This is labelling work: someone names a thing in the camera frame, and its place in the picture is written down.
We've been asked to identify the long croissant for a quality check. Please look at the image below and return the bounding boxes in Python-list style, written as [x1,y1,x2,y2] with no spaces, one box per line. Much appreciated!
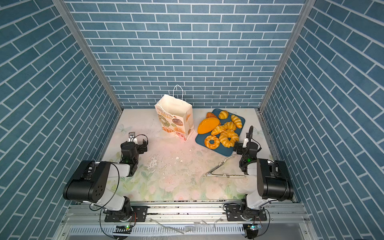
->
[211,125,228,136]

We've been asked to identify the silver metal tongs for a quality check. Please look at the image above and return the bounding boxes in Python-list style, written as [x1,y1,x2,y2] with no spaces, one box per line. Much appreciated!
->
[202,155,246,179]

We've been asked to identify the large orange oval bread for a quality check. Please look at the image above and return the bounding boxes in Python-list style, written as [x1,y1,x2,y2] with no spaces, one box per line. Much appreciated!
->
[198,118,221,135]

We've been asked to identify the white printed paper bag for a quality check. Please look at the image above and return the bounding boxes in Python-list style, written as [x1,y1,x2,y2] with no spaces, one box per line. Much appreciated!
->
[155,85,194,141]

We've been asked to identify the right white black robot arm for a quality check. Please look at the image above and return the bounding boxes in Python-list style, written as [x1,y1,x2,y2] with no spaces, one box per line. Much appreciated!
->
[223,142,294,222]

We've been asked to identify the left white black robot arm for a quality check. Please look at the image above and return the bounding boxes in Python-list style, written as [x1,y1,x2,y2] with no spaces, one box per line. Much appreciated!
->
[63,140,148,223]

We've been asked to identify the brown bread piece top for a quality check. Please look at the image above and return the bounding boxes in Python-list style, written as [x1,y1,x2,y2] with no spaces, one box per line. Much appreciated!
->
[206,112,218,118]

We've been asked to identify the croissant right on tray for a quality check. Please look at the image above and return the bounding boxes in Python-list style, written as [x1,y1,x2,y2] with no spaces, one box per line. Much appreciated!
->
[231,115,243,129]

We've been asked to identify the dark blue tray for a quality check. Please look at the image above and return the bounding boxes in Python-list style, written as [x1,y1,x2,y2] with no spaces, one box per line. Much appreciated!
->
[195,109,246,157]

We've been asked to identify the small round croissant top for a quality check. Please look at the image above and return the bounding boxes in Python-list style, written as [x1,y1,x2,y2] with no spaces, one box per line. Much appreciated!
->
[218,111,229,120]

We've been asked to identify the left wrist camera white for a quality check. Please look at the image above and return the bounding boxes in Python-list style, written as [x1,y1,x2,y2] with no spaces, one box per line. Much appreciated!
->
[128,132,138,144]

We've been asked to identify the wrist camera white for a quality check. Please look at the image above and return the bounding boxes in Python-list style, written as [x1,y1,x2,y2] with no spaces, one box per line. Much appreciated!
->
[128,132,138,144]
[243,133,249,148]

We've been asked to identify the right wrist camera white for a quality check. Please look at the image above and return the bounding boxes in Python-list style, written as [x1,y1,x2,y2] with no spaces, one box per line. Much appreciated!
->
[243,133,249,148]

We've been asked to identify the ring donut bread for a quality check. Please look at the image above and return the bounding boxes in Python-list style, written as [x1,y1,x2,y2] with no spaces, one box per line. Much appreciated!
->
[205,135,220,150]

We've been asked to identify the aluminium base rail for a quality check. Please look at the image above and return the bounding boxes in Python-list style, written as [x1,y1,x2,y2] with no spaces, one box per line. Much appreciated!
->
[54,201,316,240]

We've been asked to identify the left aluminium corner post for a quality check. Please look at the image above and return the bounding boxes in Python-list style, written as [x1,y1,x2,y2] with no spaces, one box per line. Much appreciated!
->
[52,0,123,114]

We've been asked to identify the aluminium corner post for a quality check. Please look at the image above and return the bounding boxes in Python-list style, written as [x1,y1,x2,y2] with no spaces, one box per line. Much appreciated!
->
[259,0,316,113]
[52,0,123,114]

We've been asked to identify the right aluminium corner post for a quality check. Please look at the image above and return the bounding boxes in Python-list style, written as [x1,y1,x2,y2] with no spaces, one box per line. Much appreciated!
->
[259,0,316,113]

